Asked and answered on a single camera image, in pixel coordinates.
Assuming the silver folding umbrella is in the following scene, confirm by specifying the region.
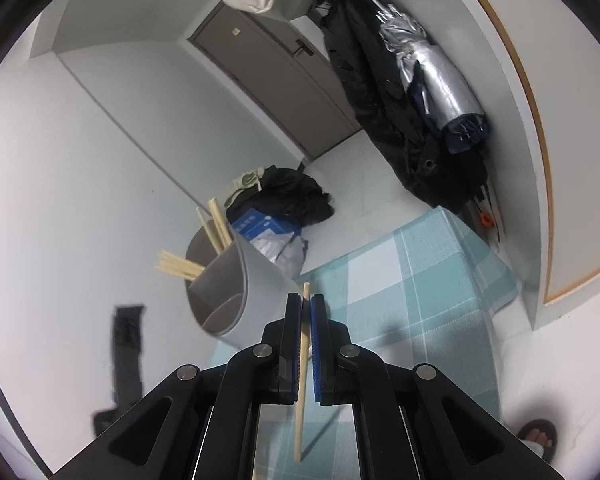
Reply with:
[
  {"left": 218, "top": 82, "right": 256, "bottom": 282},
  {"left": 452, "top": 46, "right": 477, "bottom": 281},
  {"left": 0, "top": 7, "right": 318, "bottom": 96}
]
[{"left": 377, "top": 5, "right": 491, "bottom": 153}]

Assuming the teal plaid tablecloth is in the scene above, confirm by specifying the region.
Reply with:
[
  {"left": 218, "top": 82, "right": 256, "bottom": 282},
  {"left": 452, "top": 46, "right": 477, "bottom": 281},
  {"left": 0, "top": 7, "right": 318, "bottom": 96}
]
[{"left": 210, "top": 208, "right": 523, "bottom": 480}]

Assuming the blue cardboard box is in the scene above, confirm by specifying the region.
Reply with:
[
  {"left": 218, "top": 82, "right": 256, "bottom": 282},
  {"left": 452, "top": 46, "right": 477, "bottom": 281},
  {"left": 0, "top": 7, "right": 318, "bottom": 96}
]
[{"left": 230, "top": 208, "right": 301, "bottom": 251}]

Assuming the light wooden chopstick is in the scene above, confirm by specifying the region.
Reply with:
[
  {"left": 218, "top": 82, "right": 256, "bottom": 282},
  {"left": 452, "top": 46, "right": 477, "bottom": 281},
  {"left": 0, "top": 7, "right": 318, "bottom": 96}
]
[
  {"left": 208, "top": 198, "right": 235, "bottom": 250},
  {"left": 293, "top": 282, "right": 312, "bottom": 464},
  {"left": 157, "top": 257, "right": 205, "bottom": 278},
  {"left": 196, "top": 207, "right": 222, "bottom": 253},
  {"left": 162, "top": 251, "right": 206, "bottom": 276},
  {"left": 156, "top": 262, "right": 203, "bottom": 281},
  {"left": 156, "top": 266, "right": 201, "bottom": 282}
]

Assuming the beige cloth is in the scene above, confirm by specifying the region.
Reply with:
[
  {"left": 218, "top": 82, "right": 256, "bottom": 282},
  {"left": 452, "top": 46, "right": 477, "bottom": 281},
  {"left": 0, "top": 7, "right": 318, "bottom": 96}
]
[{"left": 223, "top": 167, "right": 263, "bottom": 211}]

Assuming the small grey parcel bag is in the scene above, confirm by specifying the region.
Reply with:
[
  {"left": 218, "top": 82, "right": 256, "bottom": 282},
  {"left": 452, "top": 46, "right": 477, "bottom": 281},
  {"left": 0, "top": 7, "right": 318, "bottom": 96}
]
[{"left": 252, "top": 230, "right": 293, "bottom": 263}]

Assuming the white utensil holder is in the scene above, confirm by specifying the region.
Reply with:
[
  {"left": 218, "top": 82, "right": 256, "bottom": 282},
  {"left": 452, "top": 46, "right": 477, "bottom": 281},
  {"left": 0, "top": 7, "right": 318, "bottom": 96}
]
[{"left": 185, "top": 227, "right": 301, "bottom": 351}]

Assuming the black bag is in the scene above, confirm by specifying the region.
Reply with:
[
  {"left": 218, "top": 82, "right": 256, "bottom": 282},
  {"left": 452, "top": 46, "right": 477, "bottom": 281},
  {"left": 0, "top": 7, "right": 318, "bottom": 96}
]
[{"left": 227, "top": 166, "right": 336, "bottom": 233}]

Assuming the large grey parcel bag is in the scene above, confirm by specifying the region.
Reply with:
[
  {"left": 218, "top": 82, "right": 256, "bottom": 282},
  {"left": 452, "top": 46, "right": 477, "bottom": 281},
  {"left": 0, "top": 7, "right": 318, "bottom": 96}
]
[{"left": 275, "top": 234, "right": 309, "bottom": 278}]

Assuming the white panel with wooden trim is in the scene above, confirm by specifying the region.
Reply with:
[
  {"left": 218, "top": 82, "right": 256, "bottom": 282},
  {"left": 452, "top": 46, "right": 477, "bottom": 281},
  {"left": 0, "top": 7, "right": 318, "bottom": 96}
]
[{"left": 450, "top": 0, "right": 600, "bottom": 331}]

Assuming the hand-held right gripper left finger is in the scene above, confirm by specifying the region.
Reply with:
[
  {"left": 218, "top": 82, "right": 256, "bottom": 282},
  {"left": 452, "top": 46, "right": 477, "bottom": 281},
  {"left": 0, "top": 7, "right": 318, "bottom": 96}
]
[{"left": 55, "top": 292, "right": 302, "bottom": 480}]

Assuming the person's foot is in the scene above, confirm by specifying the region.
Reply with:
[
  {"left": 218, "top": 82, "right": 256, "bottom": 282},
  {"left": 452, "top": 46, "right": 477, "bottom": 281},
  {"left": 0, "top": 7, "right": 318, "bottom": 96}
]
[{"left": 522, "top": 425, "right": 551, "bottom": 456}]

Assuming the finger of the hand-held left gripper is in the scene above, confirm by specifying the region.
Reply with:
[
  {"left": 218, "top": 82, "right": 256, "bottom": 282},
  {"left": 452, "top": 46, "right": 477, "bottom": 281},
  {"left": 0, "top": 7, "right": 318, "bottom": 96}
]
[{"left": 111, "top": 304, "right": 147, "bottom": 405}]

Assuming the black slipper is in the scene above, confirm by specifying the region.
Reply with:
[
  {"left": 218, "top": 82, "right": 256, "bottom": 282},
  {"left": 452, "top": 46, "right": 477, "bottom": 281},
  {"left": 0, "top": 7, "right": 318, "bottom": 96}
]
[{"left": 516, "top": 418, "right": 559, "bottom": 465}]

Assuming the grey door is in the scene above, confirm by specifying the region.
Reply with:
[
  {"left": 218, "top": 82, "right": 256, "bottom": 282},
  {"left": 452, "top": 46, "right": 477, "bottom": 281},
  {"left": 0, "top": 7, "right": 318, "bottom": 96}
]
[{"left": 190, "top": 2, "right": 361, "bottom": 161}]

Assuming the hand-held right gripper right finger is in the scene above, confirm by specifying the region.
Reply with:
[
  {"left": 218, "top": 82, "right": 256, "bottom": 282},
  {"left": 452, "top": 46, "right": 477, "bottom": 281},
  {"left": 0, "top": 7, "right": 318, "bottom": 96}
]
[{"left": 310, "top": 296, "right": 551, "bottom": 480}]

